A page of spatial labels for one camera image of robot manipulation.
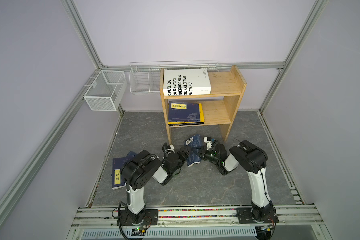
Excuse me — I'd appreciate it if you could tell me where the blue book with barcode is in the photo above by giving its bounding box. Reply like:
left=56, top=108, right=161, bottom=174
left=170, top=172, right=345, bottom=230
left=184, top=134, right=204, bottom=167

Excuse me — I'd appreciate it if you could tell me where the black book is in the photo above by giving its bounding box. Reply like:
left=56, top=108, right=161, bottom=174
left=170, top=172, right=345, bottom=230
left=168, top=122, right=205, bottom=128

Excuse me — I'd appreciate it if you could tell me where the white book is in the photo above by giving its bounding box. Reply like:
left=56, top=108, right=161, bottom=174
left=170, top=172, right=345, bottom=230
left=163, top=69, right=212, bottom=97

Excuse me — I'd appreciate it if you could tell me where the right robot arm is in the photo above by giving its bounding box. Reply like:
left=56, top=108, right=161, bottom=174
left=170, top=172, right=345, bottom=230
left=191, top=140, right=276, bottom=223

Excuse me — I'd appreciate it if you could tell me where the wooden two-tier shelf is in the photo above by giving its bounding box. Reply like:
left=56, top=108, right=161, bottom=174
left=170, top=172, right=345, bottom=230
left=160, top=65, right=247, bottom=144

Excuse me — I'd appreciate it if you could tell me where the white mesh basket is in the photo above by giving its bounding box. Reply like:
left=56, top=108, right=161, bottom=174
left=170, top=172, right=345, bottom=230
left=84, top=71, right=127, bottom=112

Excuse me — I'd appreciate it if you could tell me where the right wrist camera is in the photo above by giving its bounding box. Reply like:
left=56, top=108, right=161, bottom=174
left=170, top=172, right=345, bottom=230
left=204, top=137, right=214, bottom=150

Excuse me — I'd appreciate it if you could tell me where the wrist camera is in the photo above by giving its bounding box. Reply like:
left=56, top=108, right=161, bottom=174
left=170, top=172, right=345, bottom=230
left=204, top=137, right=214, bottom=150
left=162, top=143, right=176, bottom=153

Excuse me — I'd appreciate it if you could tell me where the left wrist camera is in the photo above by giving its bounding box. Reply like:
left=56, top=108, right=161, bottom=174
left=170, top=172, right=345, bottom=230
left=162, top=143, right=176, bottom=153

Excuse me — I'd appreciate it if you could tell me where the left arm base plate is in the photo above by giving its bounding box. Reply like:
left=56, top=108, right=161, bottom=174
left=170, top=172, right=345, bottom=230
left=118, top=209, right=159, bottom=226

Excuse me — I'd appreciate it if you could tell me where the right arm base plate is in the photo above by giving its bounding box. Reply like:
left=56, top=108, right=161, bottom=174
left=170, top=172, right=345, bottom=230
left=236, top=208, right=279, bottom=224

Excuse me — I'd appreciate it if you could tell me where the white wire rack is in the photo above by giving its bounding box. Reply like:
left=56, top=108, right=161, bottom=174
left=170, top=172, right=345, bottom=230
left=129, top=61, right=219, bottom=94

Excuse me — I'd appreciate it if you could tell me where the aluminium front rail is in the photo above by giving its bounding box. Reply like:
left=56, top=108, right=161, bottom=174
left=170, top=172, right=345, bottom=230
left=67, top=205, right=332, bottom=240

